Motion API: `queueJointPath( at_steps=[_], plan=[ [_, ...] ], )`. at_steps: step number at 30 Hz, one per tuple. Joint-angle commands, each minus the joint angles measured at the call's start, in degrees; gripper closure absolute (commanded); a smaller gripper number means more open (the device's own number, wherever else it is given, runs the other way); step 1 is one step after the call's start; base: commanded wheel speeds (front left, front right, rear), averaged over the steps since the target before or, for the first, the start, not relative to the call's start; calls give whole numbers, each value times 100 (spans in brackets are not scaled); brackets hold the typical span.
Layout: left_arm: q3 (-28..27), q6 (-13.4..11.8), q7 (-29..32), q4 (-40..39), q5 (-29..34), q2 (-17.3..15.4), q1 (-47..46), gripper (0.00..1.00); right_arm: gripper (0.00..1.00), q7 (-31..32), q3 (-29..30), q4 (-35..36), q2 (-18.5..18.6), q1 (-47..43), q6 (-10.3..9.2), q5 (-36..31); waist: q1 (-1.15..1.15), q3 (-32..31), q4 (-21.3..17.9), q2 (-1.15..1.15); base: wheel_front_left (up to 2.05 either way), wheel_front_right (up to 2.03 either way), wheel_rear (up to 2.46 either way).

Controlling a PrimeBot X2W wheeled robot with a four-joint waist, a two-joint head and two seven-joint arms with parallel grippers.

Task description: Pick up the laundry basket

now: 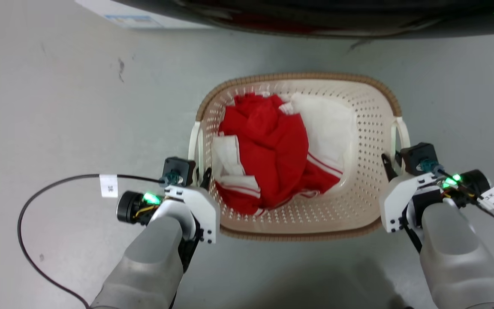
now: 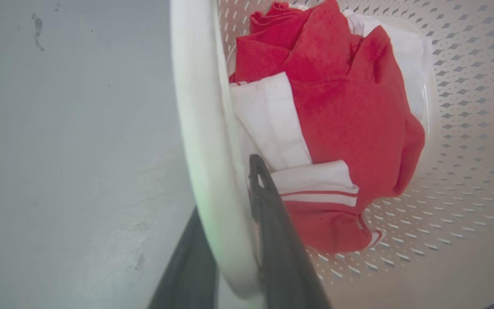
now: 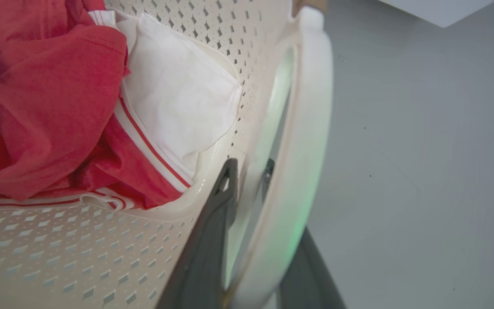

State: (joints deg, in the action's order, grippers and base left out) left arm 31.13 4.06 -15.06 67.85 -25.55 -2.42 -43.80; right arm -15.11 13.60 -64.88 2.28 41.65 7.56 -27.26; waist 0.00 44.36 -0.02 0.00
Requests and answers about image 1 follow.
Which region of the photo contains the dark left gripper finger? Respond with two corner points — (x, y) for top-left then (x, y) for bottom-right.
(199, 168), (213, 191)

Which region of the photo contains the red garment with white stripes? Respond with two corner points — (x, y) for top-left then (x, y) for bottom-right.
(214, 93), (344, 217)

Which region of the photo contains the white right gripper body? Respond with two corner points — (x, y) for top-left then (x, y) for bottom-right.
(379, 169), (492, 234)

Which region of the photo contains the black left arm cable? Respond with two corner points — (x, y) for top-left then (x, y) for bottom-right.
(17, 173), (167, 309)

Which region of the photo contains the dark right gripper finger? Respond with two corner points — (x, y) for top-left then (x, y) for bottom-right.
(380, 153), (398, 182)

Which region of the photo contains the dark washing machine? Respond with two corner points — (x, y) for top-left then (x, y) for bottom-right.
(112, 0), (494, 40)

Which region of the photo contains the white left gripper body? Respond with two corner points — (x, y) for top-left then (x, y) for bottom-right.
(116, 185), (221, 245)

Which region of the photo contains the white left cable label tag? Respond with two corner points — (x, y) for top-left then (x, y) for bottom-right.
(99, 174), (119, 198)

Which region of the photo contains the white box with blue label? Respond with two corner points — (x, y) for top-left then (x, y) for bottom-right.
(74, 0), (214, 30)

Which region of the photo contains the cream laundry basket brown rim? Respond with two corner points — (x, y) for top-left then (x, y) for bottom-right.
(188, 72), (411, 242)

